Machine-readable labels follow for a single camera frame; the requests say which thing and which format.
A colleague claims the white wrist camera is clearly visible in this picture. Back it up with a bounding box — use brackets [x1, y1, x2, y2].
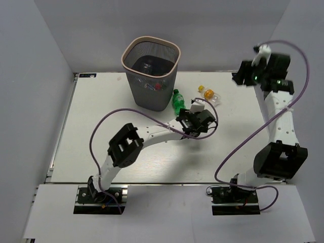
[251, 44, 272, 66]
[189, 98, 206, 113]

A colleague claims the grey mesh waste bin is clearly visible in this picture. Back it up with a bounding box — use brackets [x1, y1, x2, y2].
[121, 36, 181, 111]

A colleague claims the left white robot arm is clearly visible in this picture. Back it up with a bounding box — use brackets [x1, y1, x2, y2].
[88, 109, 218, 202]

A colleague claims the green soda bottle upper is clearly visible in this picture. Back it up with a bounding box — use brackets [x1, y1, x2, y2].
[172, 89, 186, 116]

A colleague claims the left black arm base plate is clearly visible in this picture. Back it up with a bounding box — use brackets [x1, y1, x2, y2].
[73, 184, 128, 215]

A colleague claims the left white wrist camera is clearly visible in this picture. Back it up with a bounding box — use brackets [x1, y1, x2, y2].
[189, 98, 206, 113]

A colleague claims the orange cap juice bottle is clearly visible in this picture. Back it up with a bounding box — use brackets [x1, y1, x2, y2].
[198, 85, 221, 107]

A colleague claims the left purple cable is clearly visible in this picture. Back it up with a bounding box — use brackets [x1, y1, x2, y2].
[90, 97, 219, 215]

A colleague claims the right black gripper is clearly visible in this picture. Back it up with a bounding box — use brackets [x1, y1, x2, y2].
[231, 60, 269, 88]

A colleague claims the purple cable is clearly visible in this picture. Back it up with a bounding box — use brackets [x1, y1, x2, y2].
[90, 97, 219, 215]
[214, 39, 311, 212]

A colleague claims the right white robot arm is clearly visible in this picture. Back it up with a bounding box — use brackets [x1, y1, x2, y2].
[228, 53, 308, 202]

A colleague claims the clear unlabelled plastic bottle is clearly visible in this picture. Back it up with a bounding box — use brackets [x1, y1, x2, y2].
[141, 60, 154, 75]

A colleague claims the red label cola bottle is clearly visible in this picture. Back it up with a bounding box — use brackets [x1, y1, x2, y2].
[144, 83, 162, 91]

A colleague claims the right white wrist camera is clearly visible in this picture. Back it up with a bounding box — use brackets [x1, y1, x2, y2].
[251, 44, 272, 66]

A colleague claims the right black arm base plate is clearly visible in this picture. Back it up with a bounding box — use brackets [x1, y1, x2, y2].
[206, 185, 261, 216]

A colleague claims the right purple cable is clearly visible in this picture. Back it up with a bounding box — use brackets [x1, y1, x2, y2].
[214, 39, 311, 212]

